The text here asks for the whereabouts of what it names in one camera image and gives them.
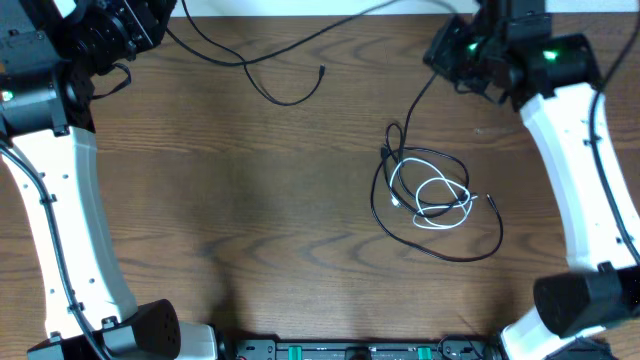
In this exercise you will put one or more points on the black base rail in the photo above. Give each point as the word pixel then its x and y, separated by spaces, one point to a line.
pixel 456 347

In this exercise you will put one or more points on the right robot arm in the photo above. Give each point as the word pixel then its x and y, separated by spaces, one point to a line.
pixel 554 84

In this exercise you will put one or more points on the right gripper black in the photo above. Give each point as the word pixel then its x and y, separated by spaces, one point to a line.
pixel 438 56

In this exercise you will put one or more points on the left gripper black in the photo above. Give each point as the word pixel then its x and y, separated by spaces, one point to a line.
pixel 147 23

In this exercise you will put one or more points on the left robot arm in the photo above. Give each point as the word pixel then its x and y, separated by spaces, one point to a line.
pixel 50 52

